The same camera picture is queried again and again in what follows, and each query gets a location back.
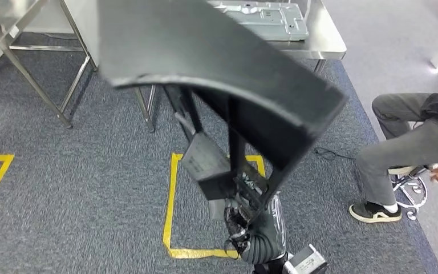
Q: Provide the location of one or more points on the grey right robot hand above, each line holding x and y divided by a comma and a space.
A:
275, 219

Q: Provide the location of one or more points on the black plastic plate bracket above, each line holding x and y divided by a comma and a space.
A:
204, 45

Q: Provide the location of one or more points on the steel workbench table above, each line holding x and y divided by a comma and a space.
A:
324, 45
11, 19

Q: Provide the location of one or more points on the chrome swivel stool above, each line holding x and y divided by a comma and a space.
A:
402, 170

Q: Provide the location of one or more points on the person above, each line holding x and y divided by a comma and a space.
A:
411, 147

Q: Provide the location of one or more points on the stamped metal plate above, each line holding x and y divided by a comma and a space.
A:
272, 22

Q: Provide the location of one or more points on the white cabinet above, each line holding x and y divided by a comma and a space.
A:
71, 22

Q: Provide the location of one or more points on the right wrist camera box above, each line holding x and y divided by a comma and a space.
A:
306, 261

